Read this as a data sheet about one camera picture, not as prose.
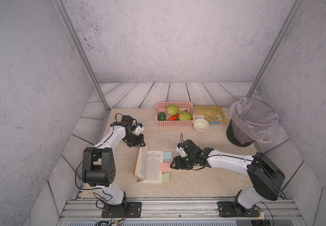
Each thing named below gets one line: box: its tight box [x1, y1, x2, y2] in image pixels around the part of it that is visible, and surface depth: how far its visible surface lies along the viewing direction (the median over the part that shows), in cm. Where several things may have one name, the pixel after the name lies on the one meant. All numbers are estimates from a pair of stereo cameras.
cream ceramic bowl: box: [193, 117, 210, 132], surface depth 108 cm
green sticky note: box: [162, 172, 170, 183], surface depth 84 cm
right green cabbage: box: [178, 109, 192, 121], surface depth 109 cm
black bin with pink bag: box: [226, 97, 279, 148], surface depth 89 cm
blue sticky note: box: [163, 151, 173, 160], surface depth 95 cm
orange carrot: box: [167, 113, 180, 121], surface depth 114 cm
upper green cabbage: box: [166, 104, 179, 117], surface depth 113 cm
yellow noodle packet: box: [193, 104, 229, 125], surface depth 117 cm
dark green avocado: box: [157, 112, 167, 121], surface depth 113 cm
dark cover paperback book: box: [133, 145, 164, 185], surface depth 86 cm
